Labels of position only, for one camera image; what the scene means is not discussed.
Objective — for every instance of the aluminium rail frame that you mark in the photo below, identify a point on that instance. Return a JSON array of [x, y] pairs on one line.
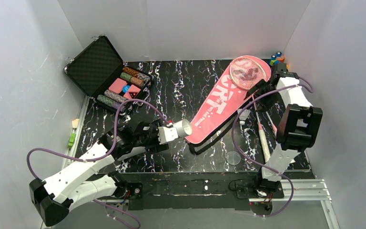
[[96, 121]]

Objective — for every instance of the pink card deck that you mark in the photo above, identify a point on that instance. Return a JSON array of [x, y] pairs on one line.
[[117, 85], [132, 93]]

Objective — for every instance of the pink racket bag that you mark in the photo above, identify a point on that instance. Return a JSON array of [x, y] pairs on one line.
[[218, 108]]

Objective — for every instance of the colourful toy blocks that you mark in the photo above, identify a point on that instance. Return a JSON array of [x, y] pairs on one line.
[[276, 58]]

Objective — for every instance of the green clip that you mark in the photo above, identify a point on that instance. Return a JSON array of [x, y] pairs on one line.
[[71, 140]]

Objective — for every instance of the chrome case handle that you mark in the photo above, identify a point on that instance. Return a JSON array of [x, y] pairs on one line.
[[144, 94]]

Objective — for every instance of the black poker chip case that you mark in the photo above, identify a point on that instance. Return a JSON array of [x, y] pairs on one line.
[[96, 68]]

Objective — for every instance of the white shuttlecock tube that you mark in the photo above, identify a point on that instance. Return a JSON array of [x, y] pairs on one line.
[[183, 128]]

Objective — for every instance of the green purple chip stack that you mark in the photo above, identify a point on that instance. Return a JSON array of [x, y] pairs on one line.
[[110, 102]]

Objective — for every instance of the blue dealer chip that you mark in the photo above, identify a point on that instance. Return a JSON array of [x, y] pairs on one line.
[[125, 89]]

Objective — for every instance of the beige clip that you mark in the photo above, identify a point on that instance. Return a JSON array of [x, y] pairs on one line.
[[75, 123]]

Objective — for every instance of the brown striped chip stack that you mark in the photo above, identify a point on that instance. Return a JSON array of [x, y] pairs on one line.
[[136, 74]]

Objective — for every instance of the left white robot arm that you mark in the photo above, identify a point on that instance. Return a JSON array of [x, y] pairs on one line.
[[56, 196]]

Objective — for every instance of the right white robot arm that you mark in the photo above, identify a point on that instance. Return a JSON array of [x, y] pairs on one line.
[[296, 131]]

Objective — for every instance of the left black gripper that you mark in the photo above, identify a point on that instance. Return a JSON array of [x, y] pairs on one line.
[[157, 139]]

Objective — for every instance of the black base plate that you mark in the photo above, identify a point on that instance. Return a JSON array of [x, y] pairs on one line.
[[184, 190]]

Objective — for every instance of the purple patterned chip stack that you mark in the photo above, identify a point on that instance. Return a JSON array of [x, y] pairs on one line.
[[114, 96]]

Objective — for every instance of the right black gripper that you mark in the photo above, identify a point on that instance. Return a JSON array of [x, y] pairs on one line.
[[265, 89]]

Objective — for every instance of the pink badminton racket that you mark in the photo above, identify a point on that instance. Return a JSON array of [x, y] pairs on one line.
[[246, 72], [269, 120]]

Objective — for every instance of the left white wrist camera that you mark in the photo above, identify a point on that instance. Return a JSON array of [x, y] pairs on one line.
[[167, 134]]

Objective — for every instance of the clear plastic tube lid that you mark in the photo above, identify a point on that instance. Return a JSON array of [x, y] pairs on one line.
[[233, 158]]

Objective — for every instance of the green red chip stack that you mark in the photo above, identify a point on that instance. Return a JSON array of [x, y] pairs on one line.
[[133, 80]]

